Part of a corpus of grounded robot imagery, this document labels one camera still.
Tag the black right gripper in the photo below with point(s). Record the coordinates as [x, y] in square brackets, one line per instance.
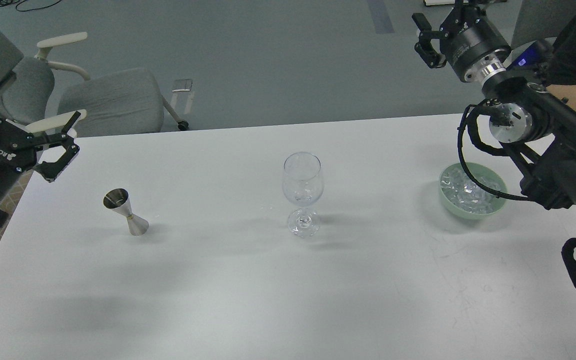
[470, 38]

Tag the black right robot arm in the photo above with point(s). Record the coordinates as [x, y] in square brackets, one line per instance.
[517, 118]

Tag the clear wine glass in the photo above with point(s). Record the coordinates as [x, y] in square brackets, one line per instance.
[303, 186]

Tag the grey office chair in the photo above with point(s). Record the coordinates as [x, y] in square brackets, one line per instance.
[539, 19]
[125, 102]

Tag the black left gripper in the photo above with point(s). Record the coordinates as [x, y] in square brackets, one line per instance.
[19, 148]

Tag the green bowl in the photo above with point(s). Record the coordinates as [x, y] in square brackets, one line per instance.
[483, 175]

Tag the steel double jigger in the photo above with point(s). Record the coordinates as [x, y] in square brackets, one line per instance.
[118, 200]

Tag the clear ice cubes pile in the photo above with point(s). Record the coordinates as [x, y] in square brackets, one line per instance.
[463, 193]

